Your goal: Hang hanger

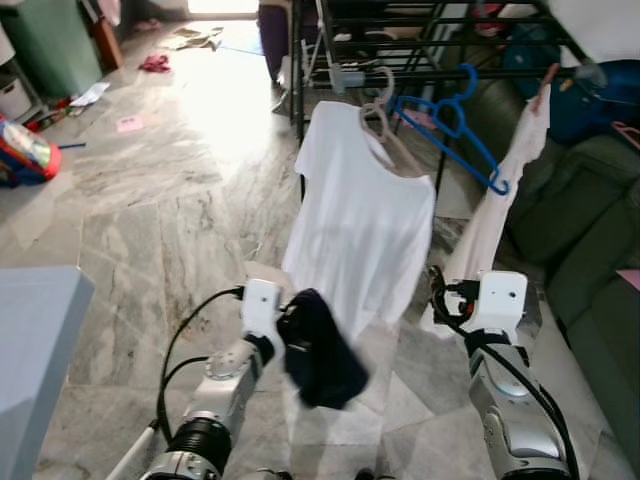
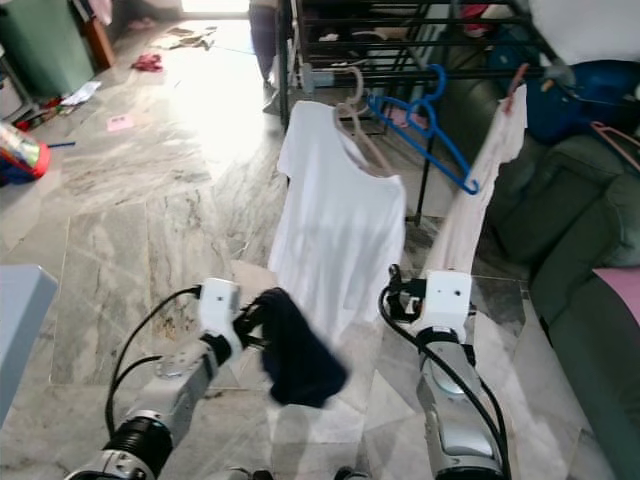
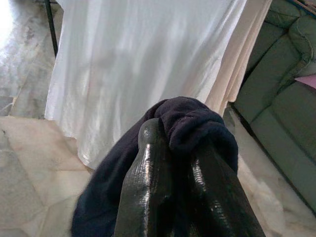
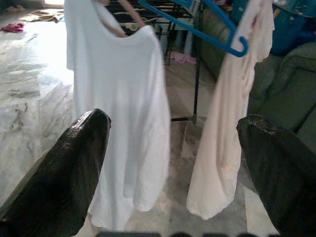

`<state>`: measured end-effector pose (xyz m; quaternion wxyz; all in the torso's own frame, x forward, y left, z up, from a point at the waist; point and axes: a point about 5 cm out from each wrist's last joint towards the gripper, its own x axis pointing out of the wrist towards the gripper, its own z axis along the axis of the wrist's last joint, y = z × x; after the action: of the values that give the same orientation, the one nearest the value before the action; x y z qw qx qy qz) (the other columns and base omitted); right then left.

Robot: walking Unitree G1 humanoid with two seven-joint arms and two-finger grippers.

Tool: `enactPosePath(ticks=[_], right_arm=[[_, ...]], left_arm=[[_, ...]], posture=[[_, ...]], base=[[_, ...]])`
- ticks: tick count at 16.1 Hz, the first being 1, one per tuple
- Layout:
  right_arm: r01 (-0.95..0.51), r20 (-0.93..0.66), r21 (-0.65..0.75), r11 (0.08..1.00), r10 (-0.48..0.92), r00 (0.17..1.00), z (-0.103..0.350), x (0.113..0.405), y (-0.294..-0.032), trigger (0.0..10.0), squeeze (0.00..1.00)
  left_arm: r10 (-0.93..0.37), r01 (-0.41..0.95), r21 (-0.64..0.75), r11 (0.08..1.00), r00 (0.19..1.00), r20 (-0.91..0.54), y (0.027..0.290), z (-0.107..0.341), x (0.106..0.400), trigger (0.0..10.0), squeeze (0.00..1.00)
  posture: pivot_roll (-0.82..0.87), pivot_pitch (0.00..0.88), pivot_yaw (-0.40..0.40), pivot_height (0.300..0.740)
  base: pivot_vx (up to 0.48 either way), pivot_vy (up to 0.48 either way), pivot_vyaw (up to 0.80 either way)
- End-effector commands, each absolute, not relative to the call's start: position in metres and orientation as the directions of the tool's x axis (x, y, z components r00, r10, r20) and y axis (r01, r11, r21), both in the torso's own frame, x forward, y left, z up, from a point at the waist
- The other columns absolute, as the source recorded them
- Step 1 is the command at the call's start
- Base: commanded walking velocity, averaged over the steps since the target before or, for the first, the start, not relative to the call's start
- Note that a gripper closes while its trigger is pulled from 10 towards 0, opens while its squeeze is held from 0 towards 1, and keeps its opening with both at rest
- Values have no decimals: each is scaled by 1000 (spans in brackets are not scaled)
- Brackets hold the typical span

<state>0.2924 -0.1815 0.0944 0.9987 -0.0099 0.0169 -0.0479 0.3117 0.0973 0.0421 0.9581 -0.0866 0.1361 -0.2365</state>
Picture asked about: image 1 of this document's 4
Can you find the green plastic bin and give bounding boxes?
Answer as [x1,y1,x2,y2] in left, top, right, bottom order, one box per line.
[0,0,104,99]

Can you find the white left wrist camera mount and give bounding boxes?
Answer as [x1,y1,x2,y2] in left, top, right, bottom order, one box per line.
[240,278,286,346]

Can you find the brown wooden cabinet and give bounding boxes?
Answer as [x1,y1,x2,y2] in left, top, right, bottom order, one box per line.
[85,0,126,71]

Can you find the beige floor cloth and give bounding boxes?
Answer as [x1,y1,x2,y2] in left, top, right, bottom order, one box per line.
[160,27,226,53]

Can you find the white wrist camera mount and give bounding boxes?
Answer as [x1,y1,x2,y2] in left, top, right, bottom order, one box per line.
[470,272,529,346]
[240,278,286,346]

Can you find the white pillow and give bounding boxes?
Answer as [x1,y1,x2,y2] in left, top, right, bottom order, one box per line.
[545,0,640,69]

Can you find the white t-shirt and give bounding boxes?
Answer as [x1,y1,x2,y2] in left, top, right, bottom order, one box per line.
[282,100,438,341]

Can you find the white storage drawer unit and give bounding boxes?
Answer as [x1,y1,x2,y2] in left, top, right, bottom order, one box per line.
[0,20,36,121]

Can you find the reddish brown hanger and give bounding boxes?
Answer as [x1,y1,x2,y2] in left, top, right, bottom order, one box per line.
[530,63,561,116]

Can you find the white paper sheet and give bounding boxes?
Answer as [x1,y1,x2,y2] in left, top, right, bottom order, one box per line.
[70,82,111,108]

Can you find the blue plastic hanger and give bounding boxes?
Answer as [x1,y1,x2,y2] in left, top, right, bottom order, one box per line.
[390,63,511,196]

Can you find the purple bin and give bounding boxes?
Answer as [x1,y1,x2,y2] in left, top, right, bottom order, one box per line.
[258,0,293,86]

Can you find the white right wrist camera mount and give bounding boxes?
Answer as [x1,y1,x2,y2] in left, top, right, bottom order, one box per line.
[470,272,529,346]

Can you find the dark green sofa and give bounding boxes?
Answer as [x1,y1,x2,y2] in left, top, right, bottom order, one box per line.
[465,75,640,471]

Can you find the red and blue backpack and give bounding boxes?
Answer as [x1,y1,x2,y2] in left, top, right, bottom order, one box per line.
[0,115,59,189]

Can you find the black metal drying rack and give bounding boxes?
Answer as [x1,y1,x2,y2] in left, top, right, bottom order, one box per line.
[290,0,611,196]

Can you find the small red cloth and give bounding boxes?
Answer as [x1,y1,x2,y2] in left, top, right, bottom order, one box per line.
[138,55,171,74]

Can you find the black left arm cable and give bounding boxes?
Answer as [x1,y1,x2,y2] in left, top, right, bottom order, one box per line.
[157,287,246,441]

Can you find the long white garment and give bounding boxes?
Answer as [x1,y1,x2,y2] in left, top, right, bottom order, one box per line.
[420,85,553,331]

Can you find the dark navy garment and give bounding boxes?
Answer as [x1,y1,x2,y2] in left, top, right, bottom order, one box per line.
[278,288,371,409]

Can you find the pale pink hanger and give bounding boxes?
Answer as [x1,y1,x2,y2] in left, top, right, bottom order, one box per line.
[358,65,426,176]

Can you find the brown pink spare hanger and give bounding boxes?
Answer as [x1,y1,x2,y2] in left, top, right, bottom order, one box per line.
[612,120,640,151]

